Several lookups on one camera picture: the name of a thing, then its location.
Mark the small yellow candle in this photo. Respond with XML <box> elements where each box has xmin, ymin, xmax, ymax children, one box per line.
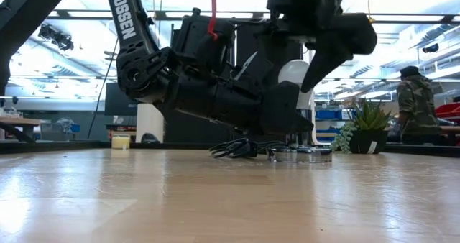
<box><xmin>111</xmin><ymin>134</ymin><xmax>132</xmax><ymax>150</ymax></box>

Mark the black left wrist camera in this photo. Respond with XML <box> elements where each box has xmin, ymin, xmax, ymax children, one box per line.
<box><xmin>172</xmin><ymin>7</ymin><xmax>236</xmax><ymax>78</ymax></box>

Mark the person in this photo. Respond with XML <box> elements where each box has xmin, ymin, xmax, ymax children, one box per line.
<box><xmin>393</xmin><ymin>65</ymin><xmax>446</xmax><ymax>146</ymax></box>

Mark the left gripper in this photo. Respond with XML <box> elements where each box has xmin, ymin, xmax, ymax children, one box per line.
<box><xmin>160</xmin><ymin>72</ymin><xmax>314</xmax><ymax>136</ymax></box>

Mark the potted succulent plant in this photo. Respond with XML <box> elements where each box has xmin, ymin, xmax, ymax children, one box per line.
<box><xmin>329</xmin><ymin>97</ymin><xmax>395</xmax><ymax>155</ymax></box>

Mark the red zip tie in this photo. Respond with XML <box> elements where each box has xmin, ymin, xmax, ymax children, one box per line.
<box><xmin>207</xmin><ymin>0</ymin><xmax>219</xmax><ymax>42</ymax></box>

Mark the wooden background table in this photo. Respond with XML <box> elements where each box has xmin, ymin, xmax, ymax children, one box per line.
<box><xmin>0</xmin><ymin>116</ymin><xmax>41</xmax><ymax>140</ymax></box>

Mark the black aluminium table frame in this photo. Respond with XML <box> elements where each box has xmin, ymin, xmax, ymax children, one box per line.
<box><xmin>0</xmin><ymin>119</ymin><xmax>460</xmax><ymax>158</ymax></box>

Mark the white pear-shaped lightbulb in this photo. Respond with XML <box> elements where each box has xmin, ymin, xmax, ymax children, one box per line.
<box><xmin>277</xmin><ymin>59</ymin><xmax>313</xmax><ymax>110</ymax></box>

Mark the blue storage bin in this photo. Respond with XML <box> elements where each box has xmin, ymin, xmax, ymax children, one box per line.
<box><xmin>316</xmin><ymin>109</ymin><xmax>355</xmax><ymax>122</ymax></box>

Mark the red storage bin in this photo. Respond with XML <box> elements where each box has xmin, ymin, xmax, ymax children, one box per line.
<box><xmin>434</xmin><ymin>102</ymin><xmax>460</xmax><ymax>120</ymax></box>

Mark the black computer monitor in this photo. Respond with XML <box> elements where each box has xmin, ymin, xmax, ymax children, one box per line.
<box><xmin>104</xmin><ymin>83</ymin><xmax>139</xmax><ymax>117</ymax></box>

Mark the thin black hanging cable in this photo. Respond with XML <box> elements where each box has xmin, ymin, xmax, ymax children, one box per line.
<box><xmin>87</xmin><ymin>37</ymin><xmax>119</xmax><ymax>140</ymax></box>

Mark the black lamp power cable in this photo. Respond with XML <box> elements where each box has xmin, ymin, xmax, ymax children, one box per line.
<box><xmin>209</xmin><ymin>137</ymin><xmax>288</xmax><ymax>160</ymax></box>

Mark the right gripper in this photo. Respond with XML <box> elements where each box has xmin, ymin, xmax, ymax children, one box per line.
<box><xmin>267</xmin><ymin>0</ymin><xmax>378</xmax><ymax>94</ymax></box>

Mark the chrome table lamp base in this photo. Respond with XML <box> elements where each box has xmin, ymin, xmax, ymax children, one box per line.
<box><xmin>267</xmin><ymin>108</ymin><xmax>334</xmax><ymax>164</ymax></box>

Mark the white cylinder container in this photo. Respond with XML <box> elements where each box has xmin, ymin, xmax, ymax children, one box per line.
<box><xmin>135</xmin><ymin>103</ymin><xmax>165</xmax><ymax>144</ymax></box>

